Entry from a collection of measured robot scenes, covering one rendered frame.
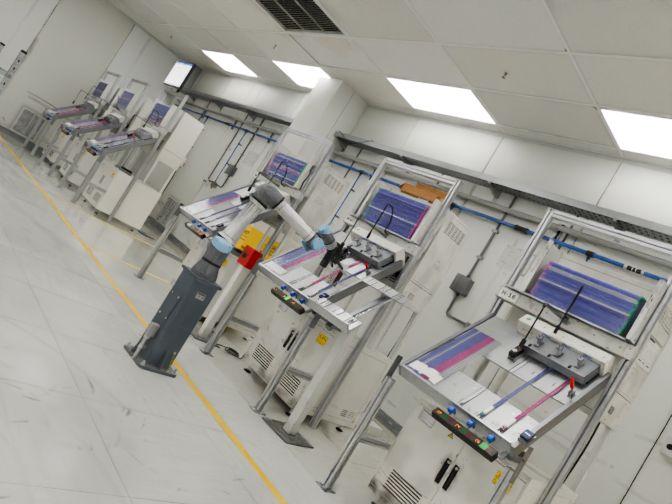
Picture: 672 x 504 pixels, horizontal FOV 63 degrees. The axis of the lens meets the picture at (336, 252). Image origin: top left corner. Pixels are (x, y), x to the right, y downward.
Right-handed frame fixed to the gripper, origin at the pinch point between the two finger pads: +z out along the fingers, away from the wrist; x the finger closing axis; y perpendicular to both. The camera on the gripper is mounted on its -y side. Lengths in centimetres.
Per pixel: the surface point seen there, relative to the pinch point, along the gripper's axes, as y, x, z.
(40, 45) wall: 32, 871, -85
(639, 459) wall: 84, -146, 163
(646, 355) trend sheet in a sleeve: 70, -155, 36
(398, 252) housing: 41.7, -7.9, 11.2
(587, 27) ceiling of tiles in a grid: 191, -50, -75
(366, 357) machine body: -10, -10, 67
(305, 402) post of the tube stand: -66, -34, 33
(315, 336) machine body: -30.3, 6.7, 36.9
